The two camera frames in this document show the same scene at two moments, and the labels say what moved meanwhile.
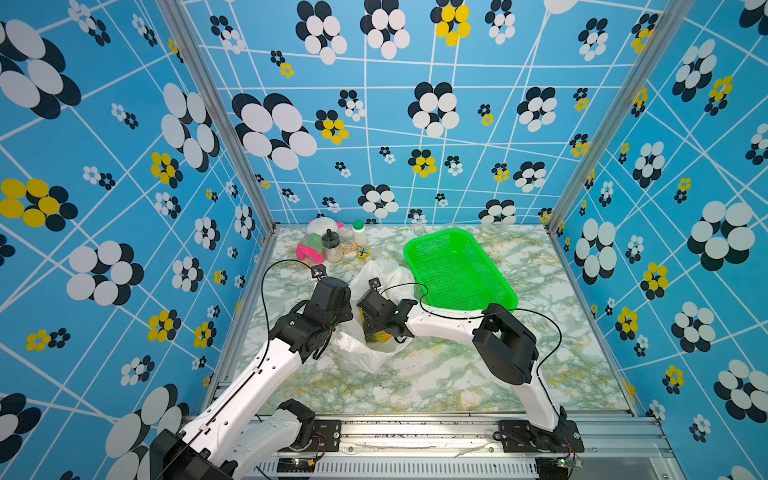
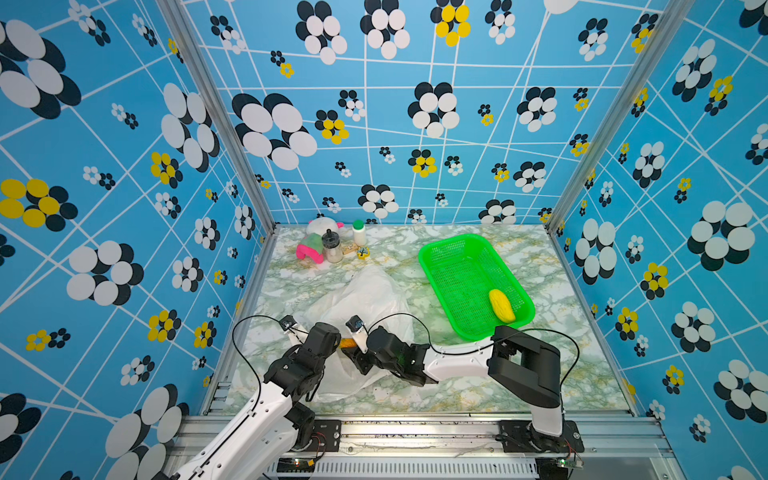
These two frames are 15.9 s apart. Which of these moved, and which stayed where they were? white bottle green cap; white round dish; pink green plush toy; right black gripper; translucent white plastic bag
Moved: translucent white plastic bag; right black gripper
Stayed: pink green plush toy; white round dish; white bottle green cap
